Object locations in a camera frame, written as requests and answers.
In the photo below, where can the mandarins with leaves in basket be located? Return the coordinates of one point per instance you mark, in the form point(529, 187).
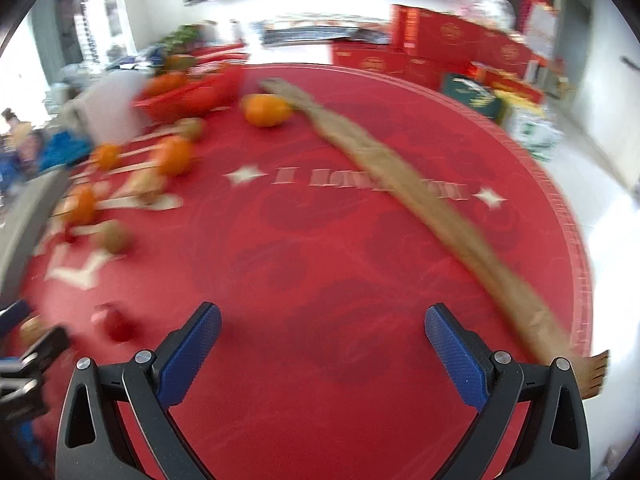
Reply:
point(173, 74)

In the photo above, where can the red plastic fruit basket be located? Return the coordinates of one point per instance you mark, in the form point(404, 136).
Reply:
point(195, 99)

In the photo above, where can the long wooden back scratcher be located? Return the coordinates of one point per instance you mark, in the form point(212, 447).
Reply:
point(523, 308)

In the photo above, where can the grey white storage tray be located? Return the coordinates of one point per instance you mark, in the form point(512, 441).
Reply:
point(25, 223)

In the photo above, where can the red gift boxes stack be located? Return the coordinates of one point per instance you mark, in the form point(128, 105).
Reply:
point(426, 45)

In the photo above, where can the dried husk fruit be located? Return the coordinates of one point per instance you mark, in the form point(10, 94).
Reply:
point(146, 185)

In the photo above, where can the round red table mat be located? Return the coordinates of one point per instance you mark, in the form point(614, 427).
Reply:
point(322, 369)

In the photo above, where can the small orange by scratcher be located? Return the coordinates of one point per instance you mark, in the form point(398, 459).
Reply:
point(264, 110)

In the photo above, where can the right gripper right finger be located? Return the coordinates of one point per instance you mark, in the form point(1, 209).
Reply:
point(553, 442)

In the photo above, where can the potted green plant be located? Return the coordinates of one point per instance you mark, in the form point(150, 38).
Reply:
point(183, 40)

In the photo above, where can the plaid cloth on counter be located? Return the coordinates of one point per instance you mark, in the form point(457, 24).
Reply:
point(318, 28)

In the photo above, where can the green gift box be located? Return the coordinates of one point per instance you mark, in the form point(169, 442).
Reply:
point(472, 94)

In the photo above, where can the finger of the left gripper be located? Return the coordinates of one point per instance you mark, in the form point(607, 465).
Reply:
point(12, 316)
point(46, 350)

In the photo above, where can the blue rubber gloves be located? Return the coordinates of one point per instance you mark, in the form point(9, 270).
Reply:
point(64, 149)

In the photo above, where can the large orange mandarin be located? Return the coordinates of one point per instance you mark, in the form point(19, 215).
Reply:
point(172, 156)

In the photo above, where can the red cherry tomato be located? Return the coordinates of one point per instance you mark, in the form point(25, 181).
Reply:
point(110, 323)

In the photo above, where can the white paper towel roll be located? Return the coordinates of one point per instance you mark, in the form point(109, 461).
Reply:
point(105, 112)

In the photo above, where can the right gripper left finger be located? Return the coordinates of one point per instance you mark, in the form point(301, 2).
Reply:
point(93, 440)

